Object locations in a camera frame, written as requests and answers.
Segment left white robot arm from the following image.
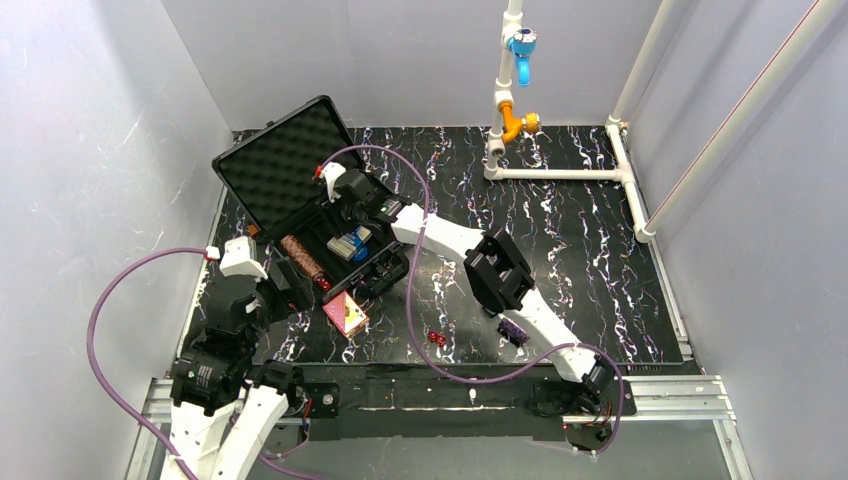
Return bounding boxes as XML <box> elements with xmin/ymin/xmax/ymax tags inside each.
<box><xmin>161</xmin><ymin>260</ymin><xmax>313</xmax><ymax>479</ymax></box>

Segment black foam-lined poker case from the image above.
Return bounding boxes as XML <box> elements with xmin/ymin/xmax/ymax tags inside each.
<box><xmin>212</xmin><ymin>95</ymin><xmax>410</xmax><ymax>300</ymax></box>

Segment orange pipe fitting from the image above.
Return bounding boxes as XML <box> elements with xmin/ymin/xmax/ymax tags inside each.
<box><xmin>498</xmin><ymin>100</ymin><xmax>541</xmax><ymax>144</ymax></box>

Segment blue big blind button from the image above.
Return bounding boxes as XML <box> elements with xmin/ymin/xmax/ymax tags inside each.
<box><xmin>352</xmin><ymin>245</ymin><xmax>368</xmax><ymax>262</ymax></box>

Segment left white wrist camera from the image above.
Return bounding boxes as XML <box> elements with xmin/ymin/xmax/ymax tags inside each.
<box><xmin>219</xmin><ymin>236</ymin><xmax>268</xmax><ymax>282</ymax></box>

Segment blue playing card box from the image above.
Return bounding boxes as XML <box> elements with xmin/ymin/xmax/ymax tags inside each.
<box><xmin>326</xmin><ymin>226</ymin><xmax>372</xmax><ymax>262</ymax></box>

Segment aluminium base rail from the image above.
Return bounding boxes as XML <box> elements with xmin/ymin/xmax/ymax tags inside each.
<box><xmin>125</xmin><ymin>377</ymin><xmax>753</xmax><ymax>480</ymax></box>

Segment purple poker chip stack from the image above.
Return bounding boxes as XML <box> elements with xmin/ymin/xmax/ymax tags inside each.
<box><xmin>497</xmin><ymin>317</ymin><xmax>529</xmax><ymax>348</ymax></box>

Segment orange black poker chip stack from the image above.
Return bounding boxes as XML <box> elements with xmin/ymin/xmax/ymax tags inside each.
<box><xmin>280</xmin><ymin>235</ymin><xmax>325</xmax><ymax>279</ymax></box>

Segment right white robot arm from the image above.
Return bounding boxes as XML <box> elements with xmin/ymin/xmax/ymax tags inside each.
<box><xmin>319</xmin><ymin>162</ymin><xmax>621</xmax><ymax>405</ymax></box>

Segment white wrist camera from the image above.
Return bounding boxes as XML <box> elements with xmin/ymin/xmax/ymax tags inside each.
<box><xmin>316</xmin><ymin>162</ymin><xmax>347</xmax><ymax>203</ymax></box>
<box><xmin>219</xmin><ymin>236</ymin><xmax>268</xmax><ymax>282</ymax></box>

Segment red dice pair on table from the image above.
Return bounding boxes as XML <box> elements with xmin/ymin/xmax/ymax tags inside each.
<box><xmin>427</xmin><ymin>331</ymin><xmax>447</xmax><ymax>347</ymax></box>

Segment red playing card box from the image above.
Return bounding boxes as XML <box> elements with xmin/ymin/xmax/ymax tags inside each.
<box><xmin>322</xmin><ymin>291</ymin><xmax>369</xmax><ymax>338</ymax></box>

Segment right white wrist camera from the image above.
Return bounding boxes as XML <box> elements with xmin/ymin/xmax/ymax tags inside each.
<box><xmin>316</xmin><ymin>162</ymin><xmax>347</xmax><ymax>203</ymax></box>

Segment red dice in case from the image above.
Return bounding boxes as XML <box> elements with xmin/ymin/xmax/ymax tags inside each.
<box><xmin>316</xmin><ymin>277</ymin><xmax>333</xmax><ymax>292</ymax></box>

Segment white PVC pipe frame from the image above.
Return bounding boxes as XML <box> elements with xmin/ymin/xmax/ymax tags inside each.
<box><xmin>482</xmin><ymin>0</ymin><xmax>848</xmax><ymax>244</ymax></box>

